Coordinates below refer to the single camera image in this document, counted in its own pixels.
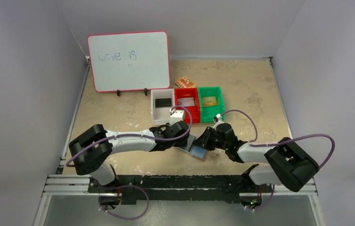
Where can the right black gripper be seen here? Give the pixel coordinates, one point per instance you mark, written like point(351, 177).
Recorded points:
point(210, 139)

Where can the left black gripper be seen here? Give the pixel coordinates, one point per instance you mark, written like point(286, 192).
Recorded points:
point(180, 131)

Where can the white plastic bin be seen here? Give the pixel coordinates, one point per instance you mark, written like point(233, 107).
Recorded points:
point(161, 116)

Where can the green plastic bin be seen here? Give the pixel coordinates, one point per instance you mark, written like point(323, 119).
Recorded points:
point(208, 113)

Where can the red plastic bin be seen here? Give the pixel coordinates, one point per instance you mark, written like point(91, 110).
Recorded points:
point(191, 92)

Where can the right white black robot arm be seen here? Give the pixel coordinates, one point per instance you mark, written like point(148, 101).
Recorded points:
point(284, 164)

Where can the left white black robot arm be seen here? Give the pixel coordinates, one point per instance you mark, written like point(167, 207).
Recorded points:
point(90, 150)

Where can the silver credit card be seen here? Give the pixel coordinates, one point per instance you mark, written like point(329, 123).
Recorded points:
point(186, 102)

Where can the gold credit card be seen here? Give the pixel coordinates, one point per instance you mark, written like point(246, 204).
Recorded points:
point(209, 101)

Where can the orange spiral notebook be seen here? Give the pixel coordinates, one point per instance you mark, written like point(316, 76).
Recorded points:
point(185, 83)

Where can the pink framed whiteboard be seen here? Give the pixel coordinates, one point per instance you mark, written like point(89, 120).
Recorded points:
point(130, 61)

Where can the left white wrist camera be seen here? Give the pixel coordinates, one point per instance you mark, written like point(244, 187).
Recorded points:
point(176, 116)

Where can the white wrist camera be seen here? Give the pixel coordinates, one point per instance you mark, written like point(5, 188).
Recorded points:
point(176, 116)
point(218, 119)

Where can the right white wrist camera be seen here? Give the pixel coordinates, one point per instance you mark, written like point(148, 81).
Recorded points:
point(218, 119)

